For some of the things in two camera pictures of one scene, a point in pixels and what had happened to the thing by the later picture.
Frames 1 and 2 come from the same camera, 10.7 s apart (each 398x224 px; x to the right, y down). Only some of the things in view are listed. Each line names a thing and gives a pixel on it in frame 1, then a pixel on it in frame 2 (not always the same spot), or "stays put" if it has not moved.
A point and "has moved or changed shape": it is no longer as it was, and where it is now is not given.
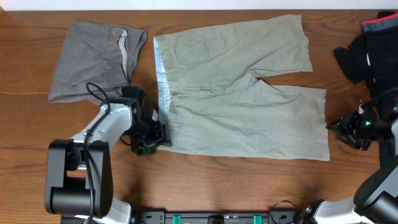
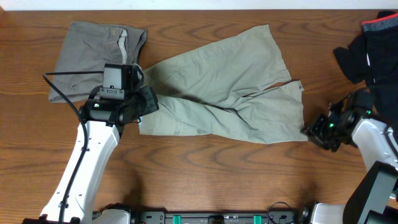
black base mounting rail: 217,217 stays put
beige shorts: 212,100 has moved or changed shape
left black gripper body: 148,137 -> 140,104
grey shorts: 96,61 stays put
